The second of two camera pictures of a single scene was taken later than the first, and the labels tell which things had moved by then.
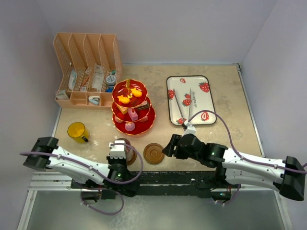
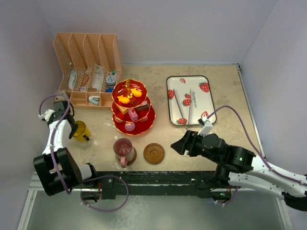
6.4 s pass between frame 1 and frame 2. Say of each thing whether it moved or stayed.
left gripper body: moved
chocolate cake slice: stayed
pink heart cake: stayed
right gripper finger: moved
